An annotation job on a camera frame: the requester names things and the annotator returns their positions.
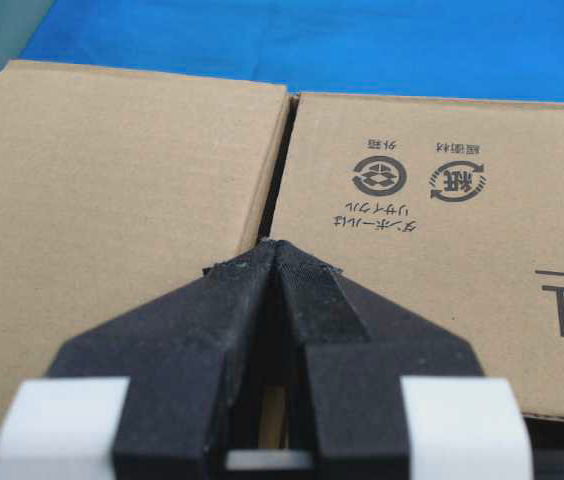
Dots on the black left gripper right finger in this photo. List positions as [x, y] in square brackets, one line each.
[388, 394]

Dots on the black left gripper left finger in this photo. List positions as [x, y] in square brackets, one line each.
[145, 395]

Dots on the brown cardboard box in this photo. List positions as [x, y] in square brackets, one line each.
[118, 186]

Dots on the blue table mat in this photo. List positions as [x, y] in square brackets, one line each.
[471, 49]

